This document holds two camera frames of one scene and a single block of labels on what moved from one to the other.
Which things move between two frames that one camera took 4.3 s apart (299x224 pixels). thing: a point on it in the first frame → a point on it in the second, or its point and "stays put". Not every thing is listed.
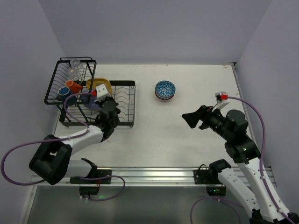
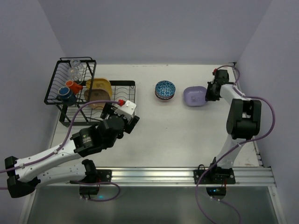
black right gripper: [204, 117] → [212, 91]
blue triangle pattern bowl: [165, 88] stays put
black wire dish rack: [73, 88] stays put
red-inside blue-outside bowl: [165, 98] stays put
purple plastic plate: [88, 101] → [195, 96]
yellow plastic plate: [97, 82] stays put
